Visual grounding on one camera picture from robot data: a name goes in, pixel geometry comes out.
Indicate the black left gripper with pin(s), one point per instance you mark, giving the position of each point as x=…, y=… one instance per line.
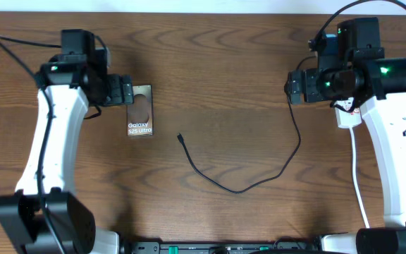
x=119, y=89

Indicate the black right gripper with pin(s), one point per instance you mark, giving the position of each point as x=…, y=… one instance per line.
x=310, y=77

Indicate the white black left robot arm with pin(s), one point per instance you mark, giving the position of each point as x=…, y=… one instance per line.
x=43, y=214

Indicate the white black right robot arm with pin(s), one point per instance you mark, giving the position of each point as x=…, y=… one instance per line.
x=354, y=75

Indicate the white power strip socket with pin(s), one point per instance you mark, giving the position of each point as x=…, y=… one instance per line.
x=344, y=118

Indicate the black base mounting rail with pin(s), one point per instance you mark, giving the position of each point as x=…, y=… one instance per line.
x=157, y=247

